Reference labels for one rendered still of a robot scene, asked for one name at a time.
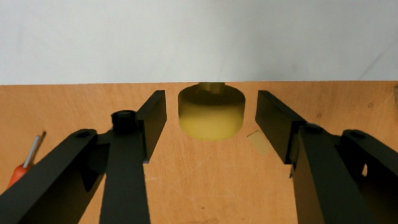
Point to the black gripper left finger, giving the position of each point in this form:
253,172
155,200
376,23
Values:
58,188

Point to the beige wooden door panel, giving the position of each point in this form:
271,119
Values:
156,41

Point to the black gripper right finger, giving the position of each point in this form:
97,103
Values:
325,192

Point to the orange-handled screwdriver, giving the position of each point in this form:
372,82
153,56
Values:
22,169

